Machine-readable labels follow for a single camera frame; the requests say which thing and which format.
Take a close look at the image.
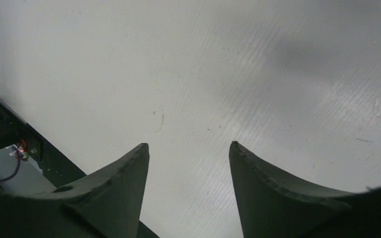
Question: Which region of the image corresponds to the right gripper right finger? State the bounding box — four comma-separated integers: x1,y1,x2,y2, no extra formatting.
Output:
229,141,381,238

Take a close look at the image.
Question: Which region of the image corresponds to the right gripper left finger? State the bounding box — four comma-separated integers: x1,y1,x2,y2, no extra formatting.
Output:
0,143,150,238

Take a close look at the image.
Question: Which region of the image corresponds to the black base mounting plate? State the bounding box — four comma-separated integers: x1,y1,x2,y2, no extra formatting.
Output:
0,121,156,238

